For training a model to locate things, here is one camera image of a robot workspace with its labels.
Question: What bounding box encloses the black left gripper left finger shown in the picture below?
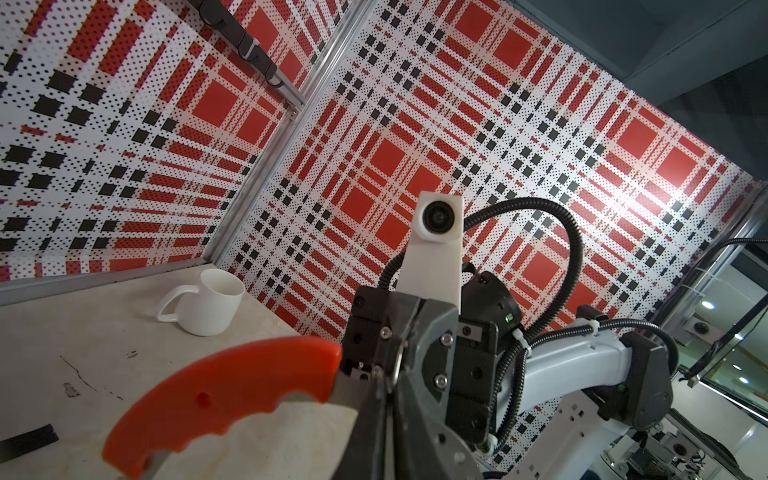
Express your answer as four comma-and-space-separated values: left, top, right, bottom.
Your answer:
331, 365, 396, 479

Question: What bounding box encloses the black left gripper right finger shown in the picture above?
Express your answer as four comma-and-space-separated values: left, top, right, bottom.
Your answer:
393, 377, 482, 479

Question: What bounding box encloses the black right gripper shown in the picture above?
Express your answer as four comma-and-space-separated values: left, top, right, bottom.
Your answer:
340, 285, 522, 444

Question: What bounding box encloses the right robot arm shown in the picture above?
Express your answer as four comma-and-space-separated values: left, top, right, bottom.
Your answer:
335, 192, 678, 479

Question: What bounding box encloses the white ceramic mug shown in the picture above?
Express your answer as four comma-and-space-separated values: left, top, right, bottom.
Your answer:
155, 268, 245, 337

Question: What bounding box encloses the black wrist watch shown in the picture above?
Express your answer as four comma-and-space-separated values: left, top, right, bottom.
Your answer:
0, 424, 59, 463

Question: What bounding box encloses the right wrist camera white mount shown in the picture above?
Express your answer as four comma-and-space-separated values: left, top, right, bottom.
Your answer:
395, 191, 464, 307

